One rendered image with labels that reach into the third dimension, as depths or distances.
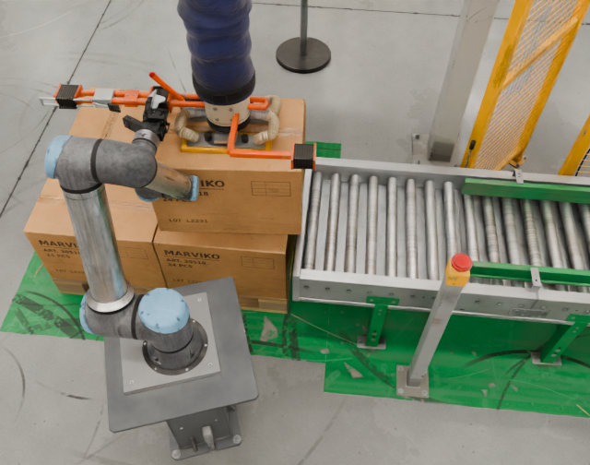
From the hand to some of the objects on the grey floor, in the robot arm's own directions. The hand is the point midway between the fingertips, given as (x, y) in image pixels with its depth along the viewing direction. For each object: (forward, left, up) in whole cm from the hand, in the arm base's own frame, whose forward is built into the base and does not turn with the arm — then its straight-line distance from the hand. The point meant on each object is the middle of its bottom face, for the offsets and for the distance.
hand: (155, 99), depth 221 cm
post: (-75, -100, -120) cm, 173 cm away
